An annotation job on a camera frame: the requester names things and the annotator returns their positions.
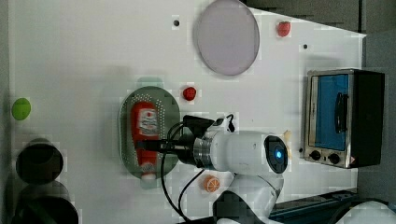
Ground red ketchup bottle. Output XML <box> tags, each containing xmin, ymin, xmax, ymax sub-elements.
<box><xmin>131</xmin><ymin>102</ymin><xmax>159</xmax><ymax>181</ymax></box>

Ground small red tomato toy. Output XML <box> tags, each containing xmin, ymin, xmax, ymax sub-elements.
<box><xmin>183</xmin><ymin>87</ymin><xmax>196</xmax><ymax>101</ymax></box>

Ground grey round plate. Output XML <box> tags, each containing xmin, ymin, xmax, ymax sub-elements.
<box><xmin>195</xmin><ymin>0</ymin><xmax>260</xmax><ymax>76</ymax></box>

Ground red strawberry toy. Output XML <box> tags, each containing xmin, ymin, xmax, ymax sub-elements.
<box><xmin>276</xmin><ymin>21</ymin><xmax>291</xmax><ymax>37</ymax></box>

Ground yellow banana bunch toy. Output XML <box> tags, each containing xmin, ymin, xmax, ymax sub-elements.
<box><xmin>283</xmin><ymin>130</ymin><xmax>292</xmax><ymax>160</ymax></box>

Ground small black cylinder cup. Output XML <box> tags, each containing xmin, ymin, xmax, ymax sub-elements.
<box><xmin>16</xmin><ymin>138</ymin><xmax>64</xmax><ymax>185</ymax></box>

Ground black camera cable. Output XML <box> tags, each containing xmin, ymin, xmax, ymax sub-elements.
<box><xmin>160</xmin><ymin>113</ymin><xmax>236</xmax><ymax>222</ymax></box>

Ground black toaster oven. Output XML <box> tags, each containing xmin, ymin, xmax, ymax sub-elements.
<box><xmin>304</xmin><ymin>69</ymin><xmax>385</xmax><ymax>169</ymax></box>

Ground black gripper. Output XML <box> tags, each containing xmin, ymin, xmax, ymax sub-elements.
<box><xmin>135</xmin><ymin>133</ymin><xmax>197</xmax><ymax>166</ymax></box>

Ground green lime toy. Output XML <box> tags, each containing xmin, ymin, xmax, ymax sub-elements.
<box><xmin>11</xmin><ymin>98</ymin><xmax>32</xmax><ymax>120</ymax></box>

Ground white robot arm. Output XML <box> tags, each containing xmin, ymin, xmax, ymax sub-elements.
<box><xmin>137</xmin><ymin>131</ymin><xmax>288</xmax><ymax>224</ymax></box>

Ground large black cylinder cup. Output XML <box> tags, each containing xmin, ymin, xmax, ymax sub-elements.
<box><xmin>11</xmin><ymin>181</ymin><xmax>79</xmax><ymax>224</ymax></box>

